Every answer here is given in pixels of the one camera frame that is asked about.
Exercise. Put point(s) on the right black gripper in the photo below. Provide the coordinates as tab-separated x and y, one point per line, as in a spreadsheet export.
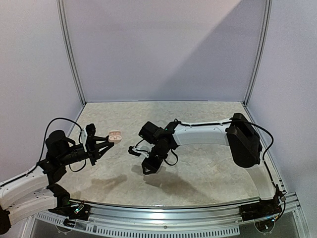
153	160

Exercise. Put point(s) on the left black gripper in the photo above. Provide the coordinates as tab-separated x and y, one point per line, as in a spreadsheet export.
94	150

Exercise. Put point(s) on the pink earbud charging case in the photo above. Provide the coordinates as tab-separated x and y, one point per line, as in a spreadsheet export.
114	136

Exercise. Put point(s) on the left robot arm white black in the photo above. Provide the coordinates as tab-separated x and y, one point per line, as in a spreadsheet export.
37	189

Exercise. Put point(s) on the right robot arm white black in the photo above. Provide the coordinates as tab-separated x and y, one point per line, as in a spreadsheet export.
238	134

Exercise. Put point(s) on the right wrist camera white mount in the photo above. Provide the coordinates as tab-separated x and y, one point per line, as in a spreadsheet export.
138	152

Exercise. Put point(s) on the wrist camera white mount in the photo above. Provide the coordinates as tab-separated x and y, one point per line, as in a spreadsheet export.
138	152
86	135

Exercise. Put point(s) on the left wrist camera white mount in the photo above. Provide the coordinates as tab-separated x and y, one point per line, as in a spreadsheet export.
86	135

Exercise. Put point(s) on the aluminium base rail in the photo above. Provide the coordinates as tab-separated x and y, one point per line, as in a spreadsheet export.
213	221

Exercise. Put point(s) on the left aluminium corner post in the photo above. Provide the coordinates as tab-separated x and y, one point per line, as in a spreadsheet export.
69	51

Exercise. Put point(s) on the aluminium corner post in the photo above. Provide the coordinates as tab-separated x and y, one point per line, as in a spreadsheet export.
259	52
69	51

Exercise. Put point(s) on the right aluminium corner post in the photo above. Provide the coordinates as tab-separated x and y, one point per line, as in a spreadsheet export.
259	52

